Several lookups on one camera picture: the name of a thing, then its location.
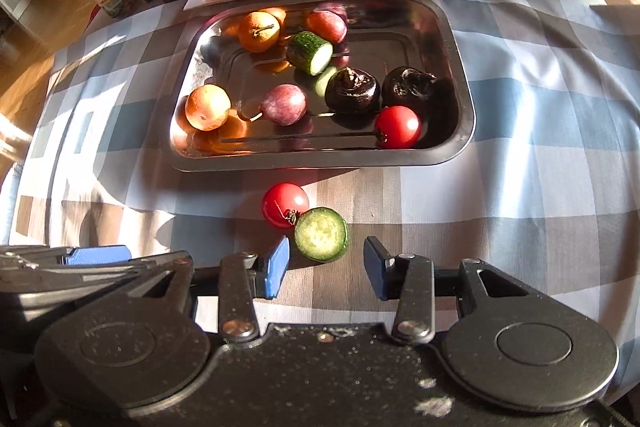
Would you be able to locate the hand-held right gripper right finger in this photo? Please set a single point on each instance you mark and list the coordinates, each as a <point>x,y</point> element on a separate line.
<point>380,274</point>

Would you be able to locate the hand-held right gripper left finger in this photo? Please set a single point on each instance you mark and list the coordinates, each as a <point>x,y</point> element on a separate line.
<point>272,269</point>

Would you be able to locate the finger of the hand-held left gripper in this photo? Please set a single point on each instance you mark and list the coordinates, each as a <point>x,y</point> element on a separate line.
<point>60,279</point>
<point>97,255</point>

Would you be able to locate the large cucumber piece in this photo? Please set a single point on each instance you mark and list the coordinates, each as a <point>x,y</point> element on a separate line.
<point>320,234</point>

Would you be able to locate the red tomato with stem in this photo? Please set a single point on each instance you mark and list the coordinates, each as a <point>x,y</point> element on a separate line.
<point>282,204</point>

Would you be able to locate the mottled purple plum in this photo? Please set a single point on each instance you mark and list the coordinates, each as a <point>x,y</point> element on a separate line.
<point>284,104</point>

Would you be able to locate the smooth small orange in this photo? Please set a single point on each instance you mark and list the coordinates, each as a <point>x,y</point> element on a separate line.
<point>207,107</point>

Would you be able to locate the dark water chestnut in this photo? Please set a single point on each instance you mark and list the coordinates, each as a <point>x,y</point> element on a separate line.
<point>407,89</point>
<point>352,92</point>

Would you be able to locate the stainless steel tray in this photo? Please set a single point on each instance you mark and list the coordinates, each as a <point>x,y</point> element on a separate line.
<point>440,72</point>

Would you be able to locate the small cucumber piece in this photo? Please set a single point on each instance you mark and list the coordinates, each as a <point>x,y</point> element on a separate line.
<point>305,49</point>

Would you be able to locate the small orange with stem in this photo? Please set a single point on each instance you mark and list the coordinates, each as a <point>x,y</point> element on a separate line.
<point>257,34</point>

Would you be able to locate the red plum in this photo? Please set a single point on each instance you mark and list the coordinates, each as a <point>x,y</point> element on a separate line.
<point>327,27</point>

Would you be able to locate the checkered tablecloth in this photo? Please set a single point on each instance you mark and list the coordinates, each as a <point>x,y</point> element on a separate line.
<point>540,132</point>

